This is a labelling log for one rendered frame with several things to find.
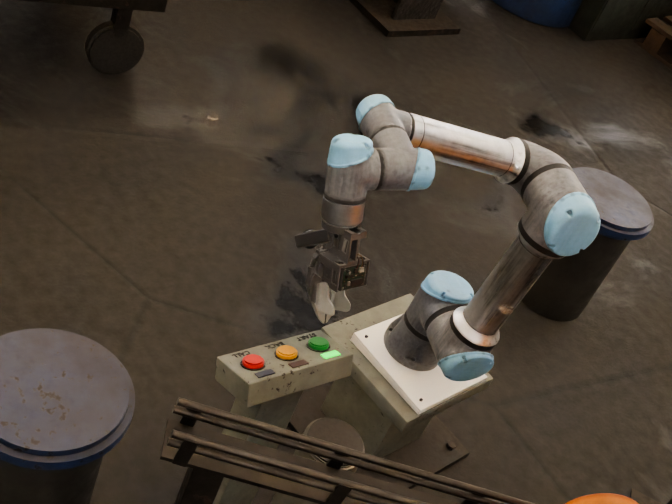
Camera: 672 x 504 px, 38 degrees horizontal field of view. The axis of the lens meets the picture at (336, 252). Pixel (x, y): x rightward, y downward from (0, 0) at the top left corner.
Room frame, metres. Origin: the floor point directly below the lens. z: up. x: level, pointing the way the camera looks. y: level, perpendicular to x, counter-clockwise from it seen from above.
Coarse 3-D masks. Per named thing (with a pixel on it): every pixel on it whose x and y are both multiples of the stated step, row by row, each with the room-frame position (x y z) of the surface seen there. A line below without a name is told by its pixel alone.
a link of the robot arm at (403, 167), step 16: (400, 128) 1.57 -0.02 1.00; (384, 144) 1.52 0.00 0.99; (400, 144) 1.52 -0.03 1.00; (384, 160) 1.46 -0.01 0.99; (400, 160) 1.48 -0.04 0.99; (416, 160) 1.49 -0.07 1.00; (432, 160) 1.51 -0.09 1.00; (384, 176) 1.45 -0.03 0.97; (400, 176) 1.46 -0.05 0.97; (416, 176) 1.48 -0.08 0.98; (432, 176) 1.49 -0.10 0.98
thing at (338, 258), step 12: (324, 228) 1.40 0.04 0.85; (336, 228) 1.39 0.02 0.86; (348, 228) 1.40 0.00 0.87; (360, 228) 1.41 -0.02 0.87; (336, 240) 1.40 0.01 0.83; (348, 240) 1.38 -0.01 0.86; (324, 252) 1.40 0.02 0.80; (336, 252) 1.40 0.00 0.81; (348, 252) 1.37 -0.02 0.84; (312, 264) 1.40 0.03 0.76; (324, 264) 1.38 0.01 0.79; (336, 264) 1.36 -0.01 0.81; (348, 264) 1.37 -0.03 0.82; (360, 264) 1.39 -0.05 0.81; (324, 276) 1.39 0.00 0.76; (336, 276) 1.37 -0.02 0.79; (348, 276) 1.36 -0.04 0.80; (360, 276) 1.39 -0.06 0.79; (336, 288) 1.35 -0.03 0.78; (348, 288) 1.37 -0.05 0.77
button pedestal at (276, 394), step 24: (312, 336) 1.41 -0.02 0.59; (240, 360) 1.27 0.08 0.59; (264, 360) 1.29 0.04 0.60; (288, 360) 1.30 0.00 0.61; (312, 360) 1.32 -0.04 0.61; (336, 360) 1.35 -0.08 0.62; (240, 384) 1.21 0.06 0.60; (264, 384) 1.22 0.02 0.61; (288, 384) 1.26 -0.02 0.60; (312, 384) 1.30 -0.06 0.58; (240, 408) 1.29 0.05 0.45; (264, 408) 1.27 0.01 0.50; (288, 408) 1.32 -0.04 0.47
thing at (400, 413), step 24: (360, 312) 1.88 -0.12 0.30; (384, 312) 1.91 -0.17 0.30; (336, 336) 1.76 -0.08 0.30; (360, 360) 1.72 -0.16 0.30; (360, 384) 1.67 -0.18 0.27; (384, 384) 1.67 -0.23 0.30; (480, 384) 1.81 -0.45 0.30; (384, 408) 1.63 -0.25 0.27; (408, 408) 1.63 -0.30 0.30; (432, 408) 1.66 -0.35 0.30
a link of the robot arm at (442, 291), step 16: (432, 272) 1.83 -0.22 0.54; (448, 272) 1.85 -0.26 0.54; (432, 288) 1.77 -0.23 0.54; (448, 288) 1.78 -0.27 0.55; (464, 288) 1.81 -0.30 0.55; (416, 304) 1.78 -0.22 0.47; (432, 304) 1.75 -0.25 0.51; (448, 304) 1.75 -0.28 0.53; (464, 304) 1.77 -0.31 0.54; (416, 320) 1.76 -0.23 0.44; (432, 320) 1.72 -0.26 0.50
